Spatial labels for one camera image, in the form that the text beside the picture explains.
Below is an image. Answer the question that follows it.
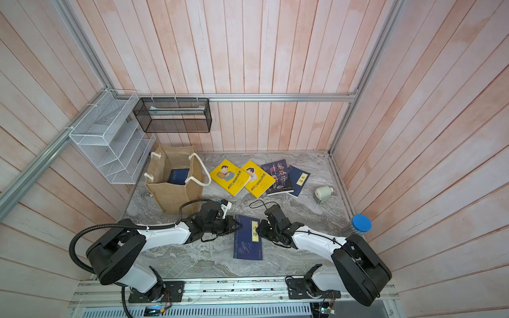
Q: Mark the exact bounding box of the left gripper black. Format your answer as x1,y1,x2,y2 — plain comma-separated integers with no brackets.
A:
204,215,243,236

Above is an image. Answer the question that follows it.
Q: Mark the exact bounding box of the purple book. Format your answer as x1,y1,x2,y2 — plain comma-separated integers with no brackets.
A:
233,215,262,260

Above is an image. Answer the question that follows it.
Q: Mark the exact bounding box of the yellow book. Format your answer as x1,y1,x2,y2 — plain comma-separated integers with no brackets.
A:
241,160,275,199
210,160,250,196

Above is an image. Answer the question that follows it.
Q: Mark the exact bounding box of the dark portrait book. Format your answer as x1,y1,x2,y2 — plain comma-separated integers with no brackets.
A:
261,159,294,196

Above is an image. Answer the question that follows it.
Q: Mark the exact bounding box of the brown canvas tote bag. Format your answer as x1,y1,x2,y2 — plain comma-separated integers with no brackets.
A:
144,145,212,214

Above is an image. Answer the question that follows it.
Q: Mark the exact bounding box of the blue book bottom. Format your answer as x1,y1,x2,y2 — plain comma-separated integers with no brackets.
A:
167,168,190,186

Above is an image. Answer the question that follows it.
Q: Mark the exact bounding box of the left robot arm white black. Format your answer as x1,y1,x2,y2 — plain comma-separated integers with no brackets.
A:
86,199,243,302

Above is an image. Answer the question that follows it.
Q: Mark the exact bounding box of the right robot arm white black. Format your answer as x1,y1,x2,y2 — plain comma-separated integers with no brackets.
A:
257,205,392,307

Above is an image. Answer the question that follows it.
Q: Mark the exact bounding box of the small blue book far right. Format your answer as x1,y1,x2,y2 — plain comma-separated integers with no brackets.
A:
288,166,310,197

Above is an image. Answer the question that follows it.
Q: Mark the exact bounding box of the white tape roll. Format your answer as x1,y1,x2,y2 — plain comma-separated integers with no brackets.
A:
314,185,334,204

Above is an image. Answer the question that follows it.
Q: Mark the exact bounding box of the clear tube blue cap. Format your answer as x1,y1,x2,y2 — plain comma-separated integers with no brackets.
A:
341,214,372,237

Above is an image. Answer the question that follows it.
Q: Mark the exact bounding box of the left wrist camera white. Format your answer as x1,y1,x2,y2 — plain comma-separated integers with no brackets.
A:
218,199,232,219

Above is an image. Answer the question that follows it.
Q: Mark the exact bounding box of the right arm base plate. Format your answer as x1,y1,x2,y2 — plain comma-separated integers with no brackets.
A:
284,276,341,299

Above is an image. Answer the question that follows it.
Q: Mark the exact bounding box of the aluminium rail front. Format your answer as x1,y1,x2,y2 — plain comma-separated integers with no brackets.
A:
71,273,400,309

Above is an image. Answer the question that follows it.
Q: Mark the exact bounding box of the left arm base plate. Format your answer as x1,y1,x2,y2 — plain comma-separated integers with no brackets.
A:
128,281,185,303

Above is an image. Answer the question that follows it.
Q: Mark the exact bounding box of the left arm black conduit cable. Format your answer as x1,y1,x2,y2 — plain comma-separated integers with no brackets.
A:
68,198,213,318

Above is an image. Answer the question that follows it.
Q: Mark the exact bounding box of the black mesh wall basket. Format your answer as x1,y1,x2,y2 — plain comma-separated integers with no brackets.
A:
133,97,212,133

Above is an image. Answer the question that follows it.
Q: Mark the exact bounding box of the aluminium frame bar back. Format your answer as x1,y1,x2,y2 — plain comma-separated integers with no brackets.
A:
137,93,357,103

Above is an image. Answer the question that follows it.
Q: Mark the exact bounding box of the white wire mesh shelf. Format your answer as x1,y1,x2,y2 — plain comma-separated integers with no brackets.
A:
69,90,155,185

